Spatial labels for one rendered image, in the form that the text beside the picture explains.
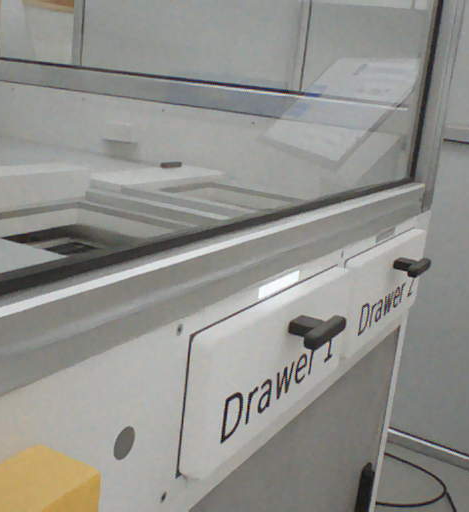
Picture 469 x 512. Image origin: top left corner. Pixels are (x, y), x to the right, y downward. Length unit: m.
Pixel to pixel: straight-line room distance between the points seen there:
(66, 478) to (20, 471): 0.02
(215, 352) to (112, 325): 0.11
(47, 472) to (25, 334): 0.07
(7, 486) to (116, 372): 0.11
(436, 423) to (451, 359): 0.22
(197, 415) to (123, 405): 0.08
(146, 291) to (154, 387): 0.07
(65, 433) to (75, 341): 0.05
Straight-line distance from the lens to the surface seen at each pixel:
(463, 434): 2.44
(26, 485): 0.37
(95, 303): 0.40
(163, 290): 0.47
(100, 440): 0.45
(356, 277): 0.78
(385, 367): 1.15
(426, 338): 2.38
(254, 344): 0.56
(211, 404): 0.53
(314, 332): 0.59
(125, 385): 0.45
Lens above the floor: 1.11
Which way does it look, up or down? 13 degrees down
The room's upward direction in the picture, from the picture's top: 6 degrees clockwise
